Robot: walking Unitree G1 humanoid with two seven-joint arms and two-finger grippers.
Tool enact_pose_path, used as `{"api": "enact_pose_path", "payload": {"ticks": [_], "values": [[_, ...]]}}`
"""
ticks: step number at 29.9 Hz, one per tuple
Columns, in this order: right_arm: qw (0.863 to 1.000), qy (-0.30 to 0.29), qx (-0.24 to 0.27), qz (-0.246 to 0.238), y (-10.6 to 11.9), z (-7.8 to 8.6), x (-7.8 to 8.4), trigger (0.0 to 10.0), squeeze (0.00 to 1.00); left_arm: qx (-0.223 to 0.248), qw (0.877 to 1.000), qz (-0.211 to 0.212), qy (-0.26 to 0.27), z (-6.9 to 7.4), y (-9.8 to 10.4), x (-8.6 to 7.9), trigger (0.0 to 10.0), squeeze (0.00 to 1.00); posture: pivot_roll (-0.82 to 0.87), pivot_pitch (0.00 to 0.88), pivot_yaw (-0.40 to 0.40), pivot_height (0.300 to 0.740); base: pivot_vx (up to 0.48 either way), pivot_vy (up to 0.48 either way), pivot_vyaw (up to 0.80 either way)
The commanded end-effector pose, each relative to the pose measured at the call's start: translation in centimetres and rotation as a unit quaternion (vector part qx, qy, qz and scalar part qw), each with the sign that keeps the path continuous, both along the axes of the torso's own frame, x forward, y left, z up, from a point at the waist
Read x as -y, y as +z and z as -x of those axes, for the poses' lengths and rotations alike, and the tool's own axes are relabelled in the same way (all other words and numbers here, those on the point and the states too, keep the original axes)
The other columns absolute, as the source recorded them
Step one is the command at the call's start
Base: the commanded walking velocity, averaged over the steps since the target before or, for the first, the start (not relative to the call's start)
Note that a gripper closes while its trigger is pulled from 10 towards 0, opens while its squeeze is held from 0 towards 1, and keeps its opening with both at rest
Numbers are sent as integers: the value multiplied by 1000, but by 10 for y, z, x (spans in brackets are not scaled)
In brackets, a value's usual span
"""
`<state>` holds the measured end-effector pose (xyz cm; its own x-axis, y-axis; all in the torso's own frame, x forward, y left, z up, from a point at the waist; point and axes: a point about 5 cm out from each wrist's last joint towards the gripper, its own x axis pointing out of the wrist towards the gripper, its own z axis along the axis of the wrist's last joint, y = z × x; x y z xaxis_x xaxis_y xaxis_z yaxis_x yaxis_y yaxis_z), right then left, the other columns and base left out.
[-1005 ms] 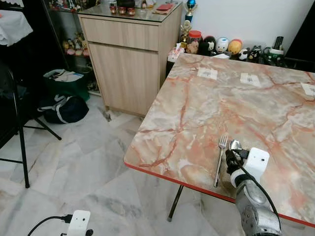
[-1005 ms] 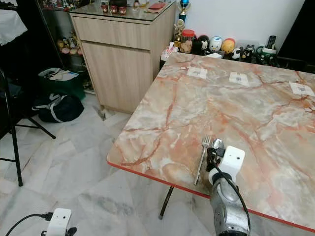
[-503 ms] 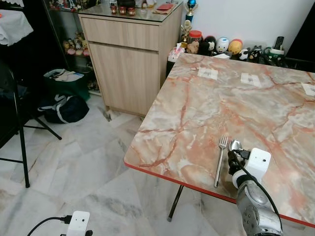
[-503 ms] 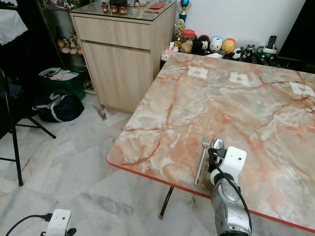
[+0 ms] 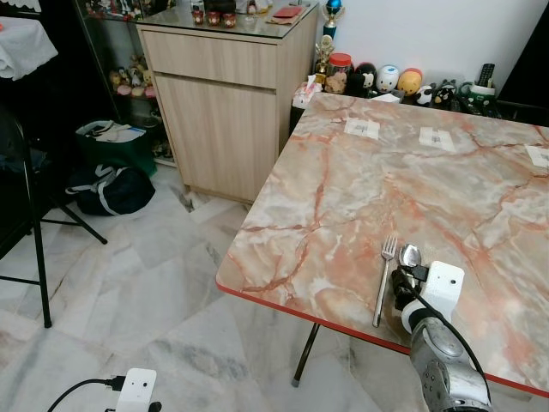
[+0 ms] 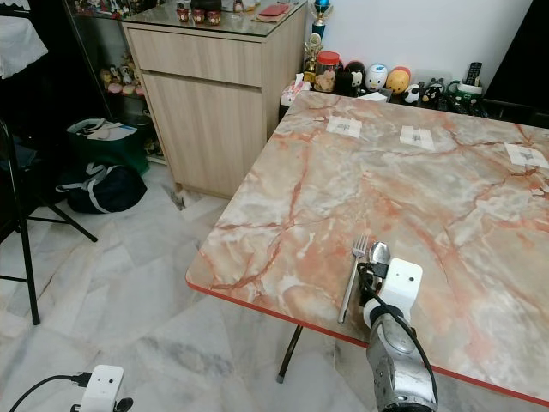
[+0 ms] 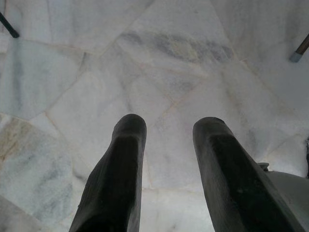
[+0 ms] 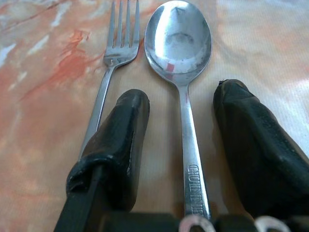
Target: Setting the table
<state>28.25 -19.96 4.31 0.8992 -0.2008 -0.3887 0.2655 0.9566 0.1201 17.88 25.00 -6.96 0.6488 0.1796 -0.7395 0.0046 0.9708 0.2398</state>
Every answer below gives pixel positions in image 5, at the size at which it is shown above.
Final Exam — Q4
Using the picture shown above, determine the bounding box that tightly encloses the silver metal spoon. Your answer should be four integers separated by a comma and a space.
400, 244, 425, 274

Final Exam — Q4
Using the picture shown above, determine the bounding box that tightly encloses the silver metal fork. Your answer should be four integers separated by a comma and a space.
372, 235, 400, 329

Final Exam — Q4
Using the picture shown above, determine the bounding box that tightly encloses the black metal table leg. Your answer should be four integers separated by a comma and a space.
292, 324, 321, 387

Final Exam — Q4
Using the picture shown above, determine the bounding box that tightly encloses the white paper label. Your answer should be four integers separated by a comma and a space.
344, 118, 382, 140
419, 127, 458, 154
525, 144, 549, 169

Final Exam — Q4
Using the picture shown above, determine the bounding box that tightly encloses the small black white toy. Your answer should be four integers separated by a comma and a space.
416, 84, 437, 107

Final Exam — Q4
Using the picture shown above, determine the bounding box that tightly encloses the black white plush toy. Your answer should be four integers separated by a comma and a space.
434, 79, 461, 109

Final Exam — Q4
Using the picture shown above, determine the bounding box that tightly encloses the green mug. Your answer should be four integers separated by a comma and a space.
459, 82, 500, 112

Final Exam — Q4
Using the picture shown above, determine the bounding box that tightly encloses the orange yellow round figure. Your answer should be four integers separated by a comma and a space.
397, 68, 425, 98

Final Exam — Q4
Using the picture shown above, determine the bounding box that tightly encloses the white round figure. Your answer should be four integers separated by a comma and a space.
376, 64, 401, 94

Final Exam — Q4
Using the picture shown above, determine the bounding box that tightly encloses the black mouse figure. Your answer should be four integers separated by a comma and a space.
353, 62, 379, 98

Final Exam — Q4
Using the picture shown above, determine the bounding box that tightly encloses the pink tissue pack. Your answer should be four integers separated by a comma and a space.
293, 76, 325, 107

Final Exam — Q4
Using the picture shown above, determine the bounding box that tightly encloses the black remote control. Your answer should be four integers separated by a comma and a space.
477, 64, 497, 89

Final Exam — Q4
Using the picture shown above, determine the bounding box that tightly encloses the black folding chair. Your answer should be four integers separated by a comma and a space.
0, 105, 109, 330

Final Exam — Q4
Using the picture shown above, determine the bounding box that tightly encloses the red lid plastic jar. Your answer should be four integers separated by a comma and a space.
326, 53, 355, 94

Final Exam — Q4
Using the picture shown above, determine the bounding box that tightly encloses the black duffel bag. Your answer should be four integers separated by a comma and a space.
65, 163, 158, 216

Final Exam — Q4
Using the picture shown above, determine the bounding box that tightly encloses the gold trophy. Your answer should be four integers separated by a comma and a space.
312, 36, 336, 84

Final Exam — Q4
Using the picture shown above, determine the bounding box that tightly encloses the black furniture panel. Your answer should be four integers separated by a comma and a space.
498, 0, 549, 125

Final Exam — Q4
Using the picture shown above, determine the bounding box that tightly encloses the light wooden cabinet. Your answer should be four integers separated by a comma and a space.
136, 3, 321, 205

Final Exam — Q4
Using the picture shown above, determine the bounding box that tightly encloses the green shopping bag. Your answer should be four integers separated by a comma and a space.
75, 119, 159, 178

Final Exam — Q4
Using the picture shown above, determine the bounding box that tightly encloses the blue trophy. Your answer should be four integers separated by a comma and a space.
323, 0, 345, 39

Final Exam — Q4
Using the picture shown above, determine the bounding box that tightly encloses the red envelope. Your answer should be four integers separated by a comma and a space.
267, 4, 307, 23

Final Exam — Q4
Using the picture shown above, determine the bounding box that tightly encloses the glass display cabinet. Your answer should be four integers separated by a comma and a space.
74, 0, 177, 166

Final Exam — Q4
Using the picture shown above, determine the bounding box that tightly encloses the white lace cloth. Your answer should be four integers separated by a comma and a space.
0, 16, 60, 82

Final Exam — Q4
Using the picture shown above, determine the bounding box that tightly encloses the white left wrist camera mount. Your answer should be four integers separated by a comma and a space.
117, 369, 159, 412

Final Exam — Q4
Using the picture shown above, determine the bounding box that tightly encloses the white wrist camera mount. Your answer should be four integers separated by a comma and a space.
424, 262, 466, 324
117, 369, 159, 412

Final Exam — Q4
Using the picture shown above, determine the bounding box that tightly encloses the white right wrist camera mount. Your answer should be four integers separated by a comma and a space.
424, 262, 466, 324

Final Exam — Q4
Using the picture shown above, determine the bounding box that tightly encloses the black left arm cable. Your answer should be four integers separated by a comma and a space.
47, 376, 126, 412

